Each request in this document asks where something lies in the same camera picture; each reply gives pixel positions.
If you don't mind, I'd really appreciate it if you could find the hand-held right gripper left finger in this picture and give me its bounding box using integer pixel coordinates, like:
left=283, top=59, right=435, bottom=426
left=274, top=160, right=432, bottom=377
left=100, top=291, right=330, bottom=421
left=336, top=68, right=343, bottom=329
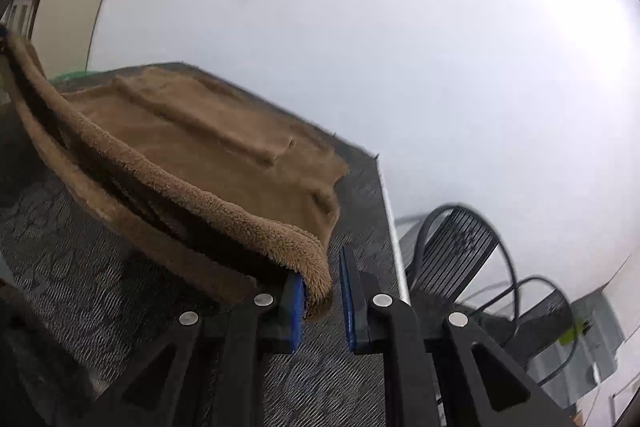
left=95, top=274, right=306, bottom=427

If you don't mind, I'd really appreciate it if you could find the black metal chair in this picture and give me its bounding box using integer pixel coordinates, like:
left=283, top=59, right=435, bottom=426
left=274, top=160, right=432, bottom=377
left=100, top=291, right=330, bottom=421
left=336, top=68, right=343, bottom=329
left=405, top=204, right=521, bottom=358
left=475, top=276, right=583, bottom=388

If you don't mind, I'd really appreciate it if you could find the black dotted tablecloth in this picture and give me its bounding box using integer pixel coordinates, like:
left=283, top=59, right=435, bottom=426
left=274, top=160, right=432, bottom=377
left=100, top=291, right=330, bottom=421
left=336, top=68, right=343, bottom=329
left=0, top=62, right=408, bottom=427

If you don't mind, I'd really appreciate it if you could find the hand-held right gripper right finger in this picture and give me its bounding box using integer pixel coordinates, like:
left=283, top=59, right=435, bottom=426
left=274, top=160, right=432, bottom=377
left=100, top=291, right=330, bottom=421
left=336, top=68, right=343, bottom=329
left=339, top=246, right=576, bottom=427

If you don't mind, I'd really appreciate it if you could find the dark cloth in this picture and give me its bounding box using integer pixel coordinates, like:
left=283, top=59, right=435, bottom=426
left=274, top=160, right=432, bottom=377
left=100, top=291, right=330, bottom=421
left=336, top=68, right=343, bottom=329
left=0, top=282, right=101, bottom=427

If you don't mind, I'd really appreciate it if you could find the brown fleece garment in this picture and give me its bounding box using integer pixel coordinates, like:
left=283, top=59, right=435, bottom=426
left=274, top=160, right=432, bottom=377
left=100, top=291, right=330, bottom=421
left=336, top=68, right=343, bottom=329
left=0, top=32, right=351, bottom=323

